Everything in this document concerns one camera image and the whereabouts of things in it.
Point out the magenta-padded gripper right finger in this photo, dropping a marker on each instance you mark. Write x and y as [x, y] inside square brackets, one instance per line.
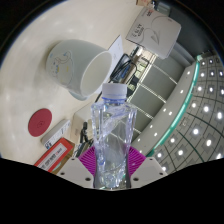
[146, 170]

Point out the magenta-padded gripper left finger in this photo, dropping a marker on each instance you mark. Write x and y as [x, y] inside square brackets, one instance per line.
[77, 171]

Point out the clear plastic water bottle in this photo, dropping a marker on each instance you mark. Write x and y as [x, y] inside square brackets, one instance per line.
[113, 133]

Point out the brown red-sided open cardboard box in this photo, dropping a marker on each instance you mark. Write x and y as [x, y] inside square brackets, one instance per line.
[55, 156]

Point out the black stapler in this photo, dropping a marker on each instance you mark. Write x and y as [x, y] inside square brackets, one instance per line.
[85, 135]

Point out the white remote control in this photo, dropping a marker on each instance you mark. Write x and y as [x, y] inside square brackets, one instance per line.
[56, 133]

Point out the small beige open box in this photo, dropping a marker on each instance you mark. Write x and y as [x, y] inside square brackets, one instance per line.
[83, 116]

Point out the flat round red coaster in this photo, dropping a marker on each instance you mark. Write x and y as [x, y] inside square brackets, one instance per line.
[40, 122]

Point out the round ceiling lights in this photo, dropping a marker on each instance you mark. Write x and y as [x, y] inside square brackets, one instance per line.
[200, 110]

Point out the black desk phone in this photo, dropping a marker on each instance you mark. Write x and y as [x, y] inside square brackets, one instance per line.
[123, 68]

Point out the white ceramic mug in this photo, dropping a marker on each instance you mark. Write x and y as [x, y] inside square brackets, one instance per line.
[66, 65]

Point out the white printed cardboard box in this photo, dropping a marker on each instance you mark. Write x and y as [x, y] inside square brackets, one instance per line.
[155, 30]

